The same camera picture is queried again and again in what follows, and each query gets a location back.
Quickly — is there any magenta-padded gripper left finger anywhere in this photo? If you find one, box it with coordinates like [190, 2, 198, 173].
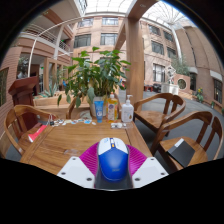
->
[57, 143, 114, 191]

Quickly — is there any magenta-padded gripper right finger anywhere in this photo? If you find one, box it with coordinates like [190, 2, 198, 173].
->
[113, 144, 169, 191]

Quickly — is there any blue and white computer mouse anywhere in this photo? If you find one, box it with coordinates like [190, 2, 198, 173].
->
[96, 136, 130, 183]

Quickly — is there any black notebook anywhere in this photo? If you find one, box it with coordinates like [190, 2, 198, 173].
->
[166, 137, 196, 168]

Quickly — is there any wooden armchair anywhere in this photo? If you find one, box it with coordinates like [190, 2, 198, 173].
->
[3, 104, 60, 158]
[133, 92, 187, 135]
[149, 110, 224, 174]
[65, 96, 92, 120]

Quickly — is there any red and white folded item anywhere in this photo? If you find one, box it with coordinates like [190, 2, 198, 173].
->
[27, 123, 49, 144]

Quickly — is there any blue tube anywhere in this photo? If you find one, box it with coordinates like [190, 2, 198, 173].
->
[93, 100, 105, 124]

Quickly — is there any white pump bottle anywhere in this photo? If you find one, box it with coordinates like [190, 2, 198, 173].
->
[120, 94, 135, 124]

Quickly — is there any yellow liquid bottle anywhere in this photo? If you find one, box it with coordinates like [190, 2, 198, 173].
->
[106, 92, 119, 124]

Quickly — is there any spiky green agave plant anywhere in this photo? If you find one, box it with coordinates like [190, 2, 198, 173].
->
[39, 83, 60, 99]

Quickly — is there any yellow flowering potted plant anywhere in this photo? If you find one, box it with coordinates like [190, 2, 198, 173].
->
[195, 87, 205, 103]

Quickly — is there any white abstract sculpture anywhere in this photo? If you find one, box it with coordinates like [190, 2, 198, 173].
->
[160, 64, 181, 96]

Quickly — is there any large green potted plant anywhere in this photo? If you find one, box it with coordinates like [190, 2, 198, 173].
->
[57, 46, 132, 118]

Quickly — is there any dark wooden pedestal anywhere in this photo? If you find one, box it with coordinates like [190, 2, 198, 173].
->
[8, 75, 41, 132]

